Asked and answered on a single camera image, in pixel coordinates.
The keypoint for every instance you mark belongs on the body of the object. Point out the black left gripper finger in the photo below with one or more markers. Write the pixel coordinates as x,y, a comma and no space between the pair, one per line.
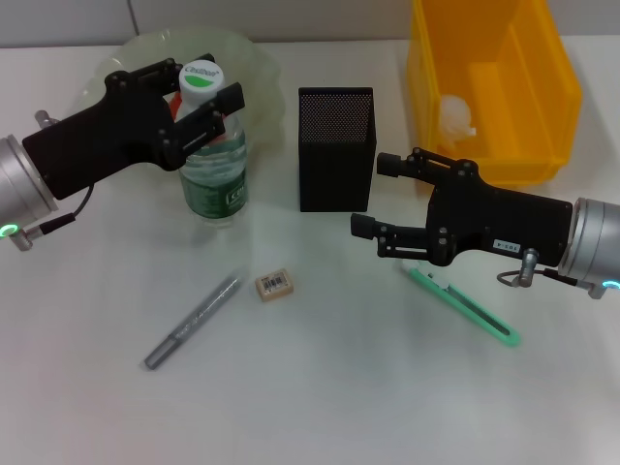
203,126
164,70

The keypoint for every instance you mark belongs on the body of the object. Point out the black mesh pen holder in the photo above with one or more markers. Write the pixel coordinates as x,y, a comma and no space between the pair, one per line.
334,160

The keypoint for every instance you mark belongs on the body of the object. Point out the grey glitter pen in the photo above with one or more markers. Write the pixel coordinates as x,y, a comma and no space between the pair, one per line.
198,315

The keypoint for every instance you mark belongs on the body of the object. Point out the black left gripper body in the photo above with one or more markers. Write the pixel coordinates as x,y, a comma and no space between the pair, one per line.
111,135

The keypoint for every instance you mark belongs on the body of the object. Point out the mint green utility knife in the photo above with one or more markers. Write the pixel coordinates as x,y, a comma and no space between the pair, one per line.
474,305

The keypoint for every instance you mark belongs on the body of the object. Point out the beige eraser with barcode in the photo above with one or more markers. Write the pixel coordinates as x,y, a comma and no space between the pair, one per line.
274,286

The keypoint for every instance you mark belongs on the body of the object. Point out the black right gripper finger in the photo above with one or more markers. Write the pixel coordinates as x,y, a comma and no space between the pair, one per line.
407,239
416,164

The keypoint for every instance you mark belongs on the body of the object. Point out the pale green glass fruit plate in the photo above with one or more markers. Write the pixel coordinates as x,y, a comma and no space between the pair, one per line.
257,72

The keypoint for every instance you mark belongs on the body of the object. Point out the yellow plastic bin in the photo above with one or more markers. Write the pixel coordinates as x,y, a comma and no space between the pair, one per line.
513,72

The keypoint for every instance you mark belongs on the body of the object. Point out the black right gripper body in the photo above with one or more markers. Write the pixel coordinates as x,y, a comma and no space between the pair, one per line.
499,218

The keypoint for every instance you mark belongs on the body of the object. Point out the white paper ball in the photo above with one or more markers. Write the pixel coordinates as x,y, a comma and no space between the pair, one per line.
455,118

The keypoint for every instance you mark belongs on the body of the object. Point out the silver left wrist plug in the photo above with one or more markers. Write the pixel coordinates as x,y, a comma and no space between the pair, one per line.
46,118

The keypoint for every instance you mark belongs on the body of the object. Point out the clear green-label water bottle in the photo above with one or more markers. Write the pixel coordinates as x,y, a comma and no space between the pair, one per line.
213,189

